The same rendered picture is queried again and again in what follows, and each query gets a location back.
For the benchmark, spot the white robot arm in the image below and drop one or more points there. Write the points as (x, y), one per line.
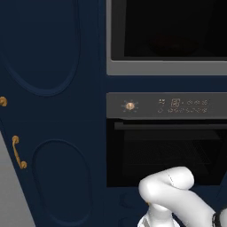
(174, 195)

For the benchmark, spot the grey microwave oven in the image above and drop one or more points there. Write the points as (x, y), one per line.
(168, 35)

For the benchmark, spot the black built-in oven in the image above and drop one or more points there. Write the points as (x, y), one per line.
(165, 147)

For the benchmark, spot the tall navy cupboard door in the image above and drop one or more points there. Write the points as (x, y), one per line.
(44, 56)

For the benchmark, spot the brass oven knob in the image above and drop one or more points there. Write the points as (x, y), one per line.
(129, 106)

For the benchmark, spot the short navy cupboard door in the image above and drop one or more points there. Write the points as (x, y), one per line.
(59, 174)

